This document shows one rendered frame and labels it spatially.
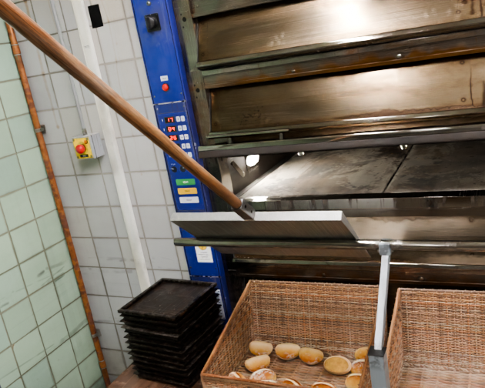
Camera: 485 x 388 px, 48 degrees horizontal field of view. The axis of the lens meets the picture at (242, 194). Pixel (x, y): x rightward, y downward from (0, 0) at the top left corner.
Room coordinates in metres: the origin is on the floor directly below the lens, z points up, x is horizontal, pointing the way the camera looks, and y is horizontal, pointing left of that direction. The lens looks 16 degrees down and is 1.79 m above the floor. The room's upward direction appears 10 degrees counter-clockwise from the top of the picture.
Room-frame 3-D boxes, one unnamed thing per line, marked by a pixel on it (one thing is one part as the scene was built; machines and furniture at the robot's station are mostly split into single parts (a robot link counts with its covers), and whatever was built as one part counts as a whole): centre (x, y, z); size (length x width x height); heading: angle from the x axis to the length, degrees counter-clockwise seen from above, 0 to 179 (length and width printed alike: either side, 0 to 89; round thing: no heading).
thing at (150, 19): (2.12, 0.23, 1.92); 0.06 x 0.04 x 0.11; 62
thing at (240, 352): (1.71, -0.10, 0.72); 0.56 x 0.49 x 0.28; 62
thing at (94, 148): (2.34, 0.62, 1.46); 0.10 x 0.07 x 0.10; 62
